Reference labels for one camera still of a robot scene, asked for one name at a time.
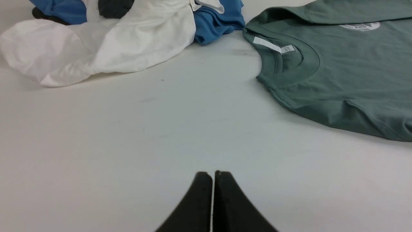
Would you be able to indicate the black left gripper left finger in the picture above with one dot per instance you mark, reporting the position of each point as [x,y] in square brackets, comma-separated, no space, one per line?
[193,213]

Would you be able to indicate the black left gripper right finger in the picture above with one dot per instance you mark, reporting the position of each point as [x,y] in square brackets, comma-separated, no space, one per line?
[232,210]

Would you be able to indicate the green long-sleeve top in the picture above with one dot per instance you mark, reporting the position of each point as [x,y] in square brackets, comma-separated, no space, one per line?
[341,63]

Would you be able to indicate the white shirt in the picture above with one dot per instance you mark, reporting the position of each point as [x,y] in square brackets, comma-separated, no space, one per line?
[56,55]

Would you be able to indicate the blue shirt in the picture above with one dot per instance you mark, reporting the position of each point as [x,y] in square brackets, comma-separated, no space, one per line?
[216,18]

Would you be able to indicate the dark grey shirt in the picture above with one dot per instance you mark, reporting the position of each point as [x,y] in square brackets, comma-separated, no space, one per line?
[74,12]

